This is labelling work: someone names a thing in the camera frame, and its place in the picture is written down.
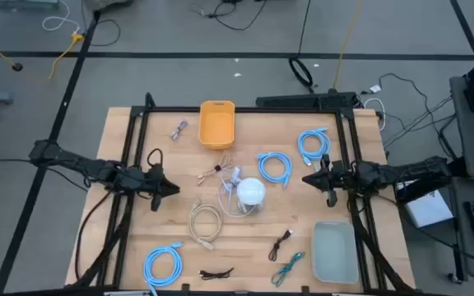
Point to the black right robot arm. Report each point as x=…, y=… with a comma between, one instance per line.
x=405, y=170

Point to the black power strip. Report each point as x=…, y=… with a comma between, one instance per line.
x=303, y=101

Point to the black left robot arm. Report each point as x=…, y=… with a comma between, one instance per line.
x=76, y=162

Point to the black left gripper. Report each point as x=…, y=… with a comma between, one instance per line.
x=144, y=181

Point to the orange plastic bin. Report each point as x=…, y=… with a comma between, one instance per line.
x=216, y=127

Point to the white mushroom table lamp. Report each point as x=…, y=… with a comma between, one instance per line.
x=251, y=191

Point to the white box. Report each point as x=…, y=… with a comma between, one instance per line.
x=426, y=209

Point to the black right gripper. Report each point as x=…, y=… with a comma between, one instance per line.
x=340, y=177

